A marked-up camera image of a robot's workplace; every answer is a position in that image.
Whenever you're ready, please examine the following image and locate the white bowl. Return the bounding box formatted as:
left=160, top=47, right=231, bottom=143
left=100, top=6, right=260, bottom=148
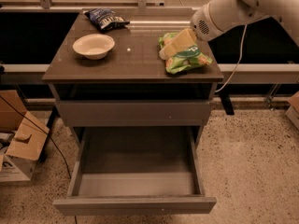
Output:
left=73, top=34, right=115, bottom=60

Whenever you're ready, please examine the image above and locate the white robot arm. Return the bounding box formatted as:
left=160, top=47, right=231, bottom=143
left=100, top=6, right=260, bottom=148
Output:
left=159, top=0, right=299, bottom=60

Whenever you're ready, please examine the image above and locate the open grey drawer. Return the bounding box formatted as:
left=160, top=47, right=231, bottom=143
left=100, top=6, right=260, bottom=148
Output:
left=53, top=126, right=217, bottom=216

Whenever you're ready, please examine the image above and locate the cardboard box at right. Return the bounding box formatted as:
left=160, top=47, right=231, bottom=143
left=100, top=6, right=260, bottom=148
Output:
left=286, top=91, right=299, bottom=130

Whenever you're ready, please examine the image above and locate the green rice chip bag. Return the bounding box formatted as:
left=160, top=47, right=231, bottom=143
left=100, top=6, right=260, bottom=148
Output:
left=159, top=29, right=213, bottom=75

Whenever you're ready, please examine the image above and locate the closed grey upper drawer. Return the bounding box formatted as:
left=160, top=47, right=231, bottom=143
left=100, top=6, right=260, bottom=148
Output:
left=56, top=101, right=211, bottom=127

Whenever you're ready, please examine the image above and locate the open cardboard box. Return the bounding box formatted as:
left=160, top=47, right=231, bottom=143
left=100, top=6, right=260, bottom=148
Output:
left=0, top=90, right=49, bottom=182

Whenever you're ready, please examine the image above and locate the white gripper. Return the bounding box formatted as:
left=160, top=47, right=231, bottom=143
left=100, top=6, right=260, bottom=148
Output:
left=159, top=0, right=266, bottom=60

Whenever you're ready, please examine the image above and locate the white cable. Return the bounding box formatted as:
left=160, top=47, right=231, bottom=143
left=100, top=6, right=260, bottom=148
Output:
left=214, top=23, right=249, bottom=94

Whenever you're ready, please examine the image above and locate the black cable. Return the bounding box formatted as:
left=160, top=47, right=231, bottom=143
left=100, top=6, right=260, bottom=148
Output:
left=0, top=95, right=73, bottom=179

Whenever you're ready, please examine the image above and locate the grey drawer cabinet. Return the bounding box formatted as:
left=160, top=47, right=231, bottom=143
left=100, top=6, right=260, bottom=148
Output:
left=43, top=7, right=223, bottom=140

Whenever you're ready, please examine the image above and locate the dark blue chip bag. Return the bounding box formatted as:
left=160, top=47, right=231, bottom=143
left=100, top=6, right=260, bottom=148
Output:
left=84, top=8, right=130, bottom=32

